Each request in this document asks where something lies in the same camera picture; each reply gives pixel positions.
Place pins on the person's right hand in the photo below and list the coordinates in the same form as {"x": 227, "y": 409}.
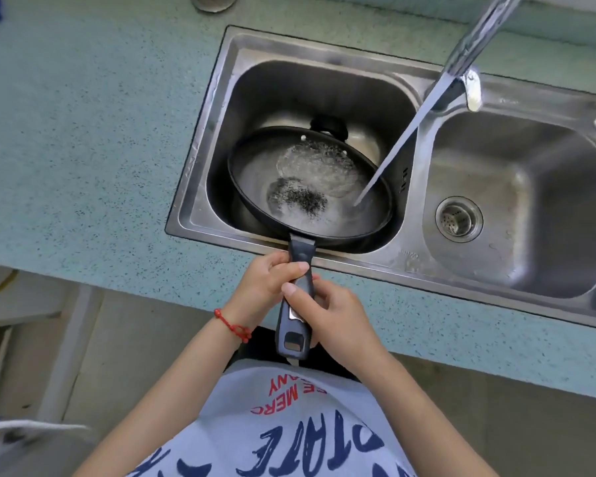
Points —
{"x": 340, "y": 325}

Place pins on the person's left hand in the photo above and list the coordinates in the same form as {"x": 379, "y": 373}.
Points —
{"x": 258, "y": 293}

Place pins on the person's left thumb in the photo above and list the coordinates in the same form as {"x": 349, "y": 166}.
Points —
{"x": 290, "y": 272}

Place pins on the person's right thumb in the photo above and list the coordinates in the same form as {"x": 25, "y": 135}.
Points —
{"x": 300, "y": 302}

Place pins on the black frying pan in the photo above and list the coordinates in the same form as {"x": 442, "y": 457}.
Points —
{"x": 258, "y": 203}

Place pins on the person's right forearm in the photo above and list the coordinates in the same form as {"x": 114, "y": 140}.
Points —
{"x": 422, "y": 417}

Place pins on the person's left forearm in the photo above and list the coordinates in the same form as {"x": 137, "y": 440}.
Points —
{"x": 169, "y": 397}

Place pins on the steel wool scourer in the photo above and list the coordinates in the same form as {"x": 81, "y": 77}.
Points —
{"x": 298, "y": 196}

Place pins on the white printed t-shirt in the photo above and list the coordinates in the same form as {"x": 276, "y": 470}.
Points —
{"x": 288, "y": 432}

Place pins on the glass lid with black knob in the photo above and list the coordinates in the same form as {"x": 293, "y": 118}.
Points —
{"x": 329, "y": 126}

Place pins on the metal sink drain strainer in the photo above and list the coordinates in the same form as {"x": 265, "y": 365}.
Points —
{"x": 459, "y": 219}

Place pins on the stainless steel double sink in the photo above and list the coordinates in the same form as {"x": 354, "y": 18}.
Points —
{"x": 516, "y": 193}

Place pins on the round metal countertop fitting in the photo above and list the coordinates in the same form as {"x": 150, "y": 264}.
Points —
{"x": 213, "y": 1}

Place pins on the chrome faucet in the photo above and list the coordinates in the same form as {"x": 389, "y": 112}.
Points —
{"x": 469, "y": 49}

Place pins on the white cabinet frame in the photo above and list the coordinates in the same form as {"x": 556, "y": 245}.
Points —
{"x": 69, "y": 342}

